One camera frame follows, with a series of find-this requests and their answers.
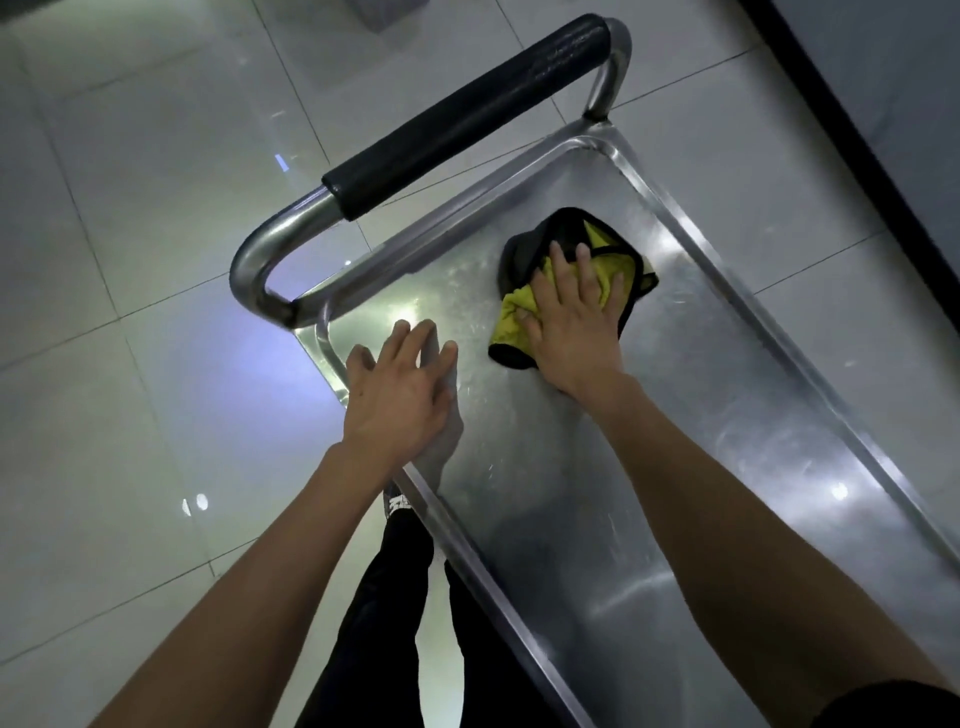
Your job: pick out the white marble counter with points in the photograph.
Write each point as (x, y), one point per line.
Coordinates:
(900, 112)

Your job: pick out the person's left forearm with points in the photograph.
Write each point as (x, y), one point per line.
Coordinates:
(247, 615)

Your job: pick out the stainless steel service cart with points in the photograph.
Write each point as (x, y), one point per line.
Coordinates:
(750, 450)

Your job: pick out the person's right hand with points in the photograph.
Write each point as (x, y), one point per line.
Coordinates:
(577, 337)

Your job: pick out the black trousers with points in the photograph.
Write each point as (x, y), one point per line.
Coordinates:
(382, 637)

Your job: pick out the grey and yellow cleaning cloth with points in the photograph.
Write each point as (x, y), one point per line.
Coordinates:
(510, 330)

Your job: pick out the dark blue sneaker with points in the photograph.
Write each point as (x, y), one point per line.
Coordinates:
(397, 501)

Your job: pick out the person's right forearm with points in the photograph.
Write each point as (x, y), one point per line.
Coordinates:
(750, 570)

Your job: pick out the person's left hand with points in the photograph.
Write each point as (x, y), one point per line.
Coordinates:
(397, 397)

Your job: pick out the black shirt sleeve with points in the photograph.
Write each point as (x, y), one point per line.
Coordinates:
(892, 705)

